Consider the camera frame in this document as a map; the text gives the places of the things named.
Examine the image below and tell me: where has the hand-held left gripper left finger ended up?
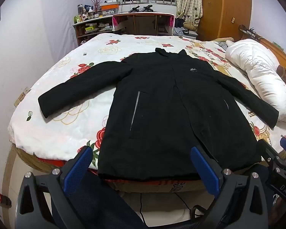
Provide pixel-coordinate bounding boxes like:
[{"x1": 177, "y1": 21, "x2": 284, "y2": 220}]
[{"x1": 16, "y1": 145, "x2": 93, "y2": 229}]

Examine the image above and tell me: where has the wall socket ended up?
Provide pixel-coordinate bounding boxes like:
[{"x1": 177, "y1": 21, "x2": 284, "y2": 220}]
[{"x1": 14, "y1": 87, "x2": 30, "y2": 108}]

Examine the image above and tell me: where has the white duvet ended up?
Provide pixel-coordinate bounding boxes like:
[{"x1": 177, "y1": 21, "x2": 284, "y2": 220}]
[{"x1": 225, "y1": 39, "x2": 286, "y2": 123}]

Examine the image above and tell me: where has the stack of books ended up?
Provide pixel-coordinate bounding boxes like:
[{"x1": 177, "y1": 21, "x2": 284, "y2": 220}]
[{"x1": 84, "y1": 22, "x2": 113, "y2": 33}]

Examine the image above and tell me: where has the black cable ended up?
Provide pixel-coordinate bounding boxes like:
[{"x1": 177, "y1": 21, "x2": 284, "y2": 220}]
[{"x1": 139, "y1": 192, "x2": 206, "y2": 227}]

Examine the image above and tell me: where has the group of bottles and jars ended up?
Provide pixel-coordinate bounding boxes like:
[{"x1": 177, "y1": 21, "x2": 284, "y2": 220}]
[{"x1": 73, "y1": 3, "x2": 103, "y2": 24}]

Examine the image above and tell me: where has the wooden headboard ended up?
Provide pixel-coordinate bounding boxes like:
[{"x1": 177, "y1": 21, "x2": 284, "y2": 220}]
[{"x1": 238, "y1": 25, "x2": 286, "y2": 71}]

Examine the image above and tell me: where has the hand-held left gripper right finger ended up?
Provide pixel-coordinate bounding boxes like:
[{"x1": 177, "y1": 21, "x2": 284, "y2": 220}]
[{"x1": 190, "y1": 146, "x2": 270, "y2": 229}]

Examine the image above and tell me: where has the bed with floral sheet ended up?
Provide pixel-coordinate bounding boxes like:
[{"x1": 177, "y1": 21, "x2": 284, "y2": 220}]
[{"x1": 8, "y1": 32, "x2": 286, "y2": 194}]

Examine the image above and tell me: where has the orange lidded storage box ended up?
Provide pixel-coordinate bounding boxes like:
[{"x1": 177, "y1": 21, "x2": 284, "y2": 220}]
[{"x1": 100, "y1": 2, "x2": 120, "y2": 15}]

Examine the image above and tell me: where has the pile of clothes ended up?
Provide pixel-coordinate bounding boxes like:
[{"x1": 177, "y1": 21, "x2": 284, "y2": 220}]
[{"x1": 173, "y1": 18, "x2": 199, "y2": 39}]

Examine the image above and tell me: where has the black jacket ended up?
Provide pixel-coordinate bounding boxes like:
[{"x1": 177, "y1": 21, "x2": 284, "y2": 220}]
[{"x1": 38, "y1": 48, "x2": 279, "y2": 180}]

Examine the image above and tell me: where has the heart patterned curtain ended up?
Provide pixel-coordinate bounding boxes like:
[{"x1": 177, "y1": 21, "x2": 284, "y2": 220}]
[{"x1": 175, "y1": 0, "x2": 203, "y2": 32}]

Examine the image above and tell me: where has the wooden wardrobe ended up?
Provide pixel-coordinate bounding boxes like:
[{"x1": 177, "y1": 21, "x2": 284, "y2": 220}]
[{"x1": 197, "y1": 0, "x2": 253, "y2": 41}]

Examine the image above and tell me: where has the wooden bookshelf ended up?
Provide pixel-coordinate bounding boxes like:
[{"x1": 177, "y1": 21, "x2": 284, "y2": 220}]
[{"x1": 73, "y1": 15, "x2": 115, "y2": 46}]

